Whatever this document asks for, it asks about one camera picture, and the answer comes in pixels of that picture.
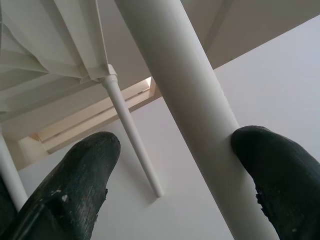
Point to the white plastic table top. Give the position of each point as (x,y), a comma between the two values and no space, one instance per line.
(50,37)

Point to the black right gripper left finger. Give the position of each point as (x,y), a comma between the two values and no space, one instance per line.
(72,190)

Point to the white plastic table leg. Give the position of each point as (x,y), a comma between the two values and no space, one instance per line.
(190,100)
(11,172)
(132,135)

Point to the beige wooden door frame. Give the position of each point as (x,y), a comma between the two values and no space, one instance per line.
(82,125)

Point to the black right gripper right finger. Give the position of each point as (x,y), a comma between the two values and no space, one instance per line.
(285,185)

